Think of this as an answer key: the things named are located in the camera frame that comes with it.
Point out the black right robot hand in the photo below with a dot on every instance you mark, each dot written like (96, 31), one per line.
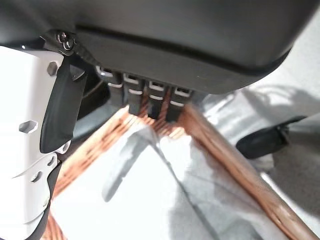
(162, 37)

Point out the wicker laundry basket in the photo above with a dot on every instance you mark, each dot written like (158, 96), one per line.
(225, 155)

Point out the white basket liner cloth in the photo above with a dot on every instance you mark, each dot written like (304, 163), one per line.
(140, 200)

